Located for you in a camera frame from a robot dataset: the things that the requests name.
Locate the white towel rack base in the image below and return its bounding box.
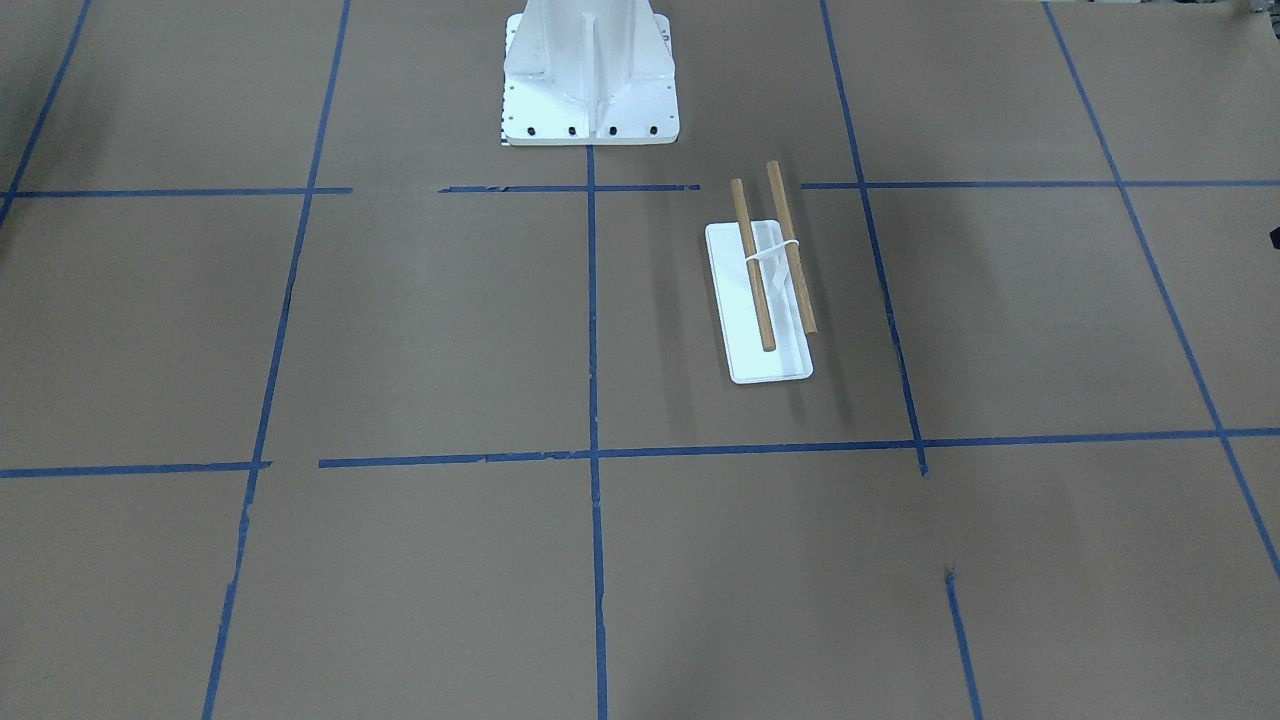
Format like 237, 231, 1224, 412
705, 220, 814, 386

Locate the upper wooden rack rod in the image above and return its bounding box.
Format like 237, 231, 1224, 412
730, 178, 777, 352

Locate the wooden rack rod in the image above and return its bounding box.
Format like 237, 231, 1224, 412
730, 178, 777, 352
765, 159, 818, 334

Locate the lower wooden rack rod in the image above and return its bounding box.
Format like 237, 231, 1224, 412
765, 159, 818, 334

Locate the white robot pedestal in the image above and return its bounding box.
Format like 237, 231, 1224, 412
500, 1, 681, 147

